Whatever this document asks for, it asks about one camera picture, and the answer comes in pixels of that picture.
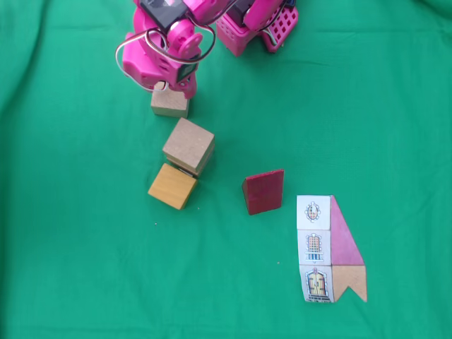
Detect yellow notched wooden block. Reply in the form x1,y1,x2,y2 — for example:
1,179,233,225
147,162,198,211

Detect red triangular wooden block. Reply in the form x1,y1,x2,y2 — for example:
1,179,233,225
242,169,285,216

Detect green cloth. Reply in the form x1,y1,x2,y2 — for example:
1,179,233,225
0,0,452,339

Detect wooden cube balcony window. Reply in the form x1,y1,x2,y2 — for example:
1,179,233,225
162,117,215,174

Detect wooden cube oval window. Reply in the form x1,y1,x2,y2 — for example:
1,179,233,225
150,81,191,119

